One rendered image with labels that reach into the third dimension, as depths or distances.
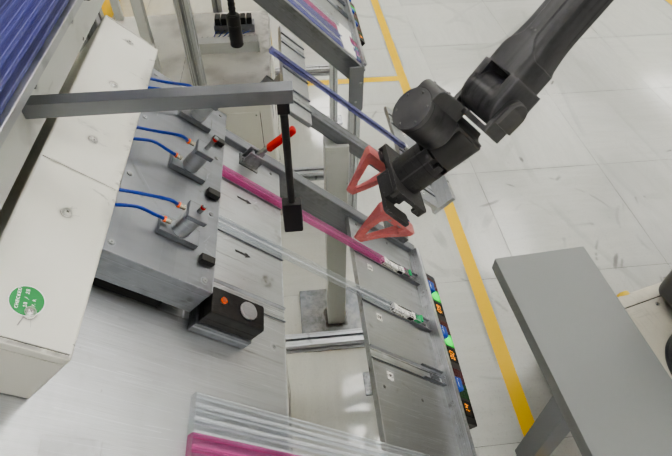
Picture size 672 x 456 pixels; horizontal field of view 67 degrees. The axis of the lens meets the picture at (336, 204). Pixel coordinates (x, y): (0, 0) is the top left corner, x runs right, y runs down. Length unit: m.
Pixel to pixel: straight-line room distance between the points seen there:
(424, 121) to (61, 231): 0.39
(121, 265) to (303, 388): 1.27
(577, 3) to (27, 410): 0.69
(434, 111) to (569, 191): 1.96
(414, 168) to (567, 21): 0.25
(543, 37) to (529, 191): 1.83
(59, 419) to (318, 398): 1.29
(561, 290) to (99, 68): 1.08
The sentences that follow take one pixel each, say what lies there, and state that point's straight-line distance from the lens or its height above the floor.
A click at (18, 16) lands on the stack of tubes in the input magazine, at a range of 0.49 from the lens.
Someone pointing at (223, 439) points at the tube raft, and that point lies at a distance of 0.60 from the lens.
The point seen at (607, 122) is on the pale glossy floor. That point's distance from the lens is 3.06.
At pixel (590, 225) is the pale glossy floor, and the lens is 2.42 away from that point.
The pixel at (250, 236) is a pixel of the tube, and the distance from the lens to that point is 0.77.
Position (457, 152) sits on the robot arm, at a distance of 0.67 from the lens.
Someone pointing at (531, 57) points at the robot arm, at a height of 1.30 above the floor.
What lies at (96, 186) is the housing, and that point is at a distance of 0.57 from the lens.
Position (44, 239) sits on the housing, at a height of 1.27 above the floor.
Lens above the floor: 1.61
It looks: 45 degrees down
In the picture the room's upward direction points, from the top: straight up
